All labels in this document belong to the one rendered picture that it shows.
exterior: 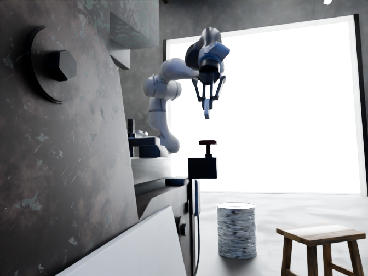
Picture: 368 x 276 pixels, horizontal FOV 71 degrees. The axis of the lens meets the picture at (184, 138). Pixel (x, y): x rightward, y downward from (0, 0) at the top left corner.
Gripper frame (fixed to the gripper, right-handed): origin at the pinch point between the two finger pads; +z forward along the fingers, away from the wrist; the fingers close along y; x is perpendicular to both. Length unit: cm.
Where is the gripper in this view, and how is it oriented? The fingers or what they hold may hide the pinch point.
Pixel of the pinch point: (207, 108)
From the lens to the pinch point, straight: 88.5
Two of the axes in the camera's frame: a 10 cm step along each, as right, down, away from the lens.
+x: -2.5, -5.0, -8.3
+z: -0.9, 8.7, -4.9
